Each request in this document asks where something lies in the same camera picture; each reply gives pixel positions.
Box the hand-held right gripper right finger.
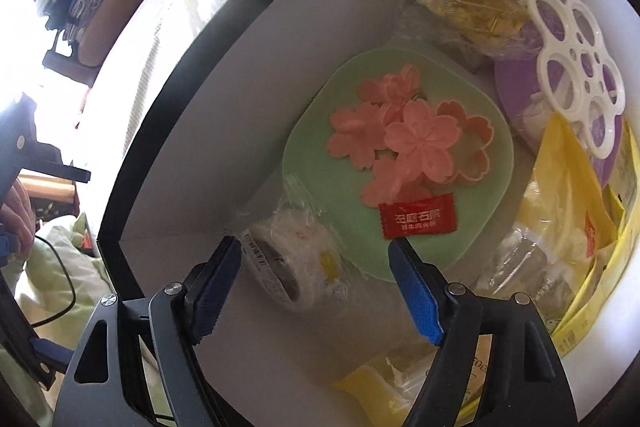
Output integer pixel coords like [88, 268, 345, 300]
[387, 237, 576, 427]

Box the printed tape roll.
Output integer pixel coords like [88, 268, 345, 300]
[239, 204, 351, 308]

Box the light green blanket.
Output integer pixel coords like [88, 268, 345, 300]
[10, 212, 116, 427]

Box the white ring-shaped plastic mould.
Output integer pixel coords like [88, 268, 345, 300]
[520, 0, 627, 158]

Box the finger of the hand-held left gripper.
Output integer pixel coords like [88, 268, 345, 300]
[27, 139, 92, 184]

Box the clear bag of gold clips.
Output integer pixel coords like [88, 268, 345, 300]
[405, 0, 531, 68]

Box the green plate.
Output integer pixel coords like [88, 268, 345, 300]
[281, 48, 516, 283]

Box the black storage box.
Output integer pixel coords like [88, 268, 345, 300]
[97, 0, 640, 427]

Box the pile of pink flower cutters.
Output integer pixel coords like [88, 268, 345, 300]
[327, 63, 493, 209]

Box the red candy wrapper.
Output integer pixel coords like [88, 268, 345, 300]
[377, 192, 457, 240]

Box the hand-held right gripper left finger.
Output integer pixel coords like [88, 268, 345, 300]
[52, 234, 244, 427]

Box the yellow clear plastic packet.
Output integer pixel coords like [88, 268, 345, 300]
[332, 347, 441, 427]

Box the person's left hand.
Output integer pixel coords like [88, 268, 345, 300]
[0, 179, 40, 258]

